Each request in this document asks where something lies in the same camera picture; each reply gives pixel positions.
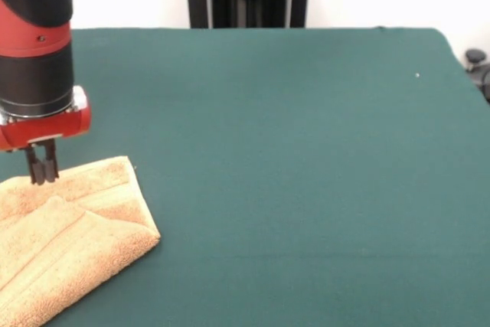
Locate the tan terry towel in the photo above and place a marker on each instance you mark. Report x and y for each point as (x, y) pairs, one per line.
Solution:
(57, 246)

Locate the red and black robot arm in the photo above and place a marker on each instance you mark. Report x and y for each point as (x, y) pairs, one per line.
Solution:
(34, 55)

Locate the dark green table cloth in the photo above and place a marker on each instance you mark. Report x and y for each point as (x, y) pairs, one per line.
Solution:
(306, 189)

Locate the pedestal leg with caster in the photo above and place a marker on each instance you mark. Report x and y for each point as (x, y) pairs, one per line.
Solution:
(476, 57)

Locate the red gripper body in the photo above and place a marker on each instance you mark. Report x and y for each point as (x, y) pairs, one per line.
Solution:
(46, 128)

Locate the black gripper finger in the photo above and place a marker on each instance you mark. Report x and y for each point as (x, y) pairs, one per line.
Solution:
(51, 168)
(36, 172)

